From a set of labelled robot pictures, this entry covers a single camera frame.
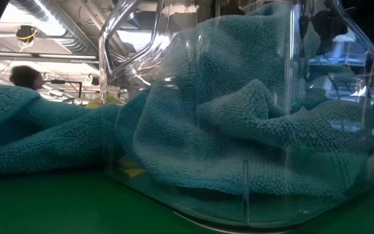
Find yellow microfiber towel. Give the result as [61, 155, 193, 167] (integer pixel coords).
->
[85, 96, 113, 109]

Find teal microfiber towel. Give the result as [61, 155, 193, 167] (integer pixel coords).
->
[0, 84, 123, 177]

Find clear plastic bin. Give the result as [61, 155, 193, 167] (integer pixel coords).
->
[97, 0, 374, 233]

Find silver ventilation duct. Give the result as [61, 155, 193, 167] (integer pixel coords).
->
[10, 0, 99, 57]

